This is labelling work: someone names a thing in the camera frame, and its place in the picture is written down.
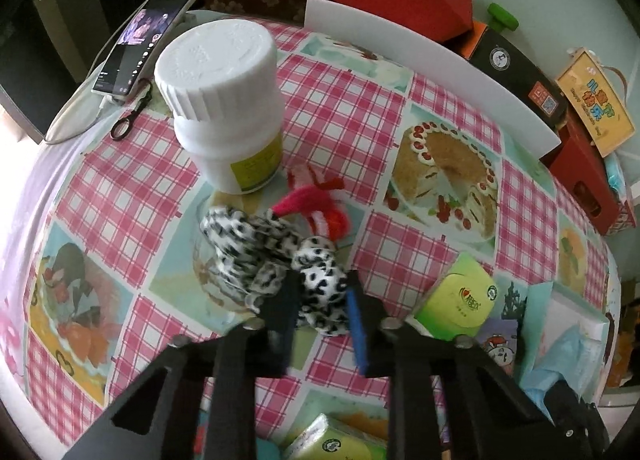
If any light blue face mask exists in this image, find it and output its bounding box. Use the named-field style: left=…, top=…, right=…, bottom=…
left=518, top=324, right=603, bottom=407

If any green tissue pack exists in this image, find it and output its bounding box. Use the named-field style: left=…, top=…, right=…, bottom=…
left=406, top=253, right=498, bottom=341
left=281, top=414, right=387, bottom=460

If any leopard print scrunchie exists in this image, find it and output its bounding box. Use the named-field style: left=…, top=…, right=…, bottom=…
left=198, top=206, right=348, bottom=336

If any purple baby wipes pack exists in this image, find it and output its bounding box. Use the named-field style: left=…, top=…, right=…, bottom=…
left=476, top=317, right=526, bottom=376

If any patterned picture tablecloth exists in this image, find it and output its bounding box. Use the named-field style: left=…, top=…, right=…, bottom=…
left=1, top=22, right=620, bottom=445

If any blue wet wipes pack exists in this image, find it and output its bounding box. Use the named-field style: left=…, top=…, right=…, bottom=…
left=603, top=152, right=627, bottom=203

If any white pill bottle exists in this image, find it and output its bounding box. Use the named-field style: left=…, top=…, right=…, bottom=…
left=154, top=19, right=284, bottom=194

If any black long box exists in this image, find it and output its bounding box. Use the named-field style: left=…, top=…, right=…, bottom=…
left=459, top=20, right=568, bottom=130

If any wooden picture gift box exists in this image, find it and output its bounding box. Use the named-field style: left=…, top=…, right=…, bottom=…
left=555, top=47, right=637, bottom=157

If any white foam board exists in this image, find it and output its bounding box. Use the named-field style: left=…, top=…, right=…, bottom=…
left=304, top=0, right=561, bottom=159

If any green dumbbell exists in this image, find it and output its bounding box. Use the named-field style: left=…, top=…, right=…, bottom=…
left=487, top=3, right=520, bottom=33

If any smartphone on table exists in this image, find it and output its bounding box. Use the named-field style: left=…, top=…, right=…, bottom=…
left=92, top=0, right=196, bottom=100

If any black monitor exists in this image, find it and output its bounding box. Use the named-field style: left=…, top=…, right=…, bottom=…
left=1, top=0, right=112, bottom=142

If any red box with handle hole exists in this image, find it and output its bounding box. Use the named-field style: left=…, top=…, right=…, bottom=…
left=541, top=107, right=620, bottom=236

